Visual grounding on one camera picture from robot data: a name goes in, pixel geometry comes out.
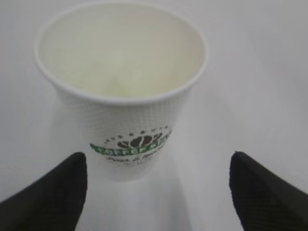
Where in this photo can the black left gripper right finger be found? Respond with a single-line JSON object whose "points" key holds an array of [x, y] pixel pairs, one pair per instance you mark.
{"points": [[262, 200]]}

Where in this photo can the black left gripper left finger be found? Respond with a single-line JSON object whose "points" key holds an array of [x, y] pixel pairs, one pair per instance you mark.
{"points": [[52, 203]]}

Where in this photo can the white paper coffee cup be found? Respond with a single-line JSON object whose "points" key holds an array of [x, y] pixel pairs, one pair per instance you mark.
{"points": [[123, 70]]}

